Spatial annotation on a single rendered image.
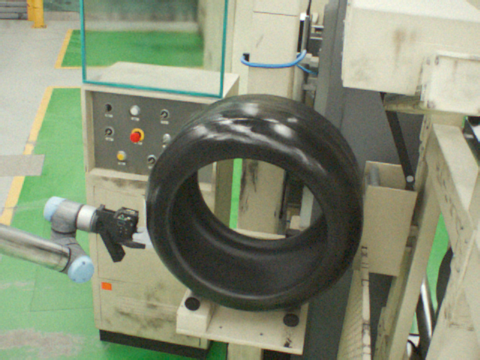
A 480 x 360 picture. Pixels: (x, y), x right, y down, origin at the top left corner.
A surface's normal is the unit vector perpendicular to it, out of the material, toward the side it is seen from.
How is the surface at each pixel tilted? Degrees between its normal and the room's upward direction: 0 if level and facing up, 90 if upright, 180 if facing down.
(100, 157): 90
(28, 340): 0
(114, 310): 90
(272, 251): 80
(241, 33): 90
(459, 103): 72
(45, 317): 0
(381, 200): 90
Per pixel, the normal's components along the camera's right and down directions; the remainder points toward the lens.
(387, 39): -0.17, 0.41
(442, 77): -0.14, 0.11
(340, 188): 0.51, -0.02
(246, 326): 0.07, -0.90
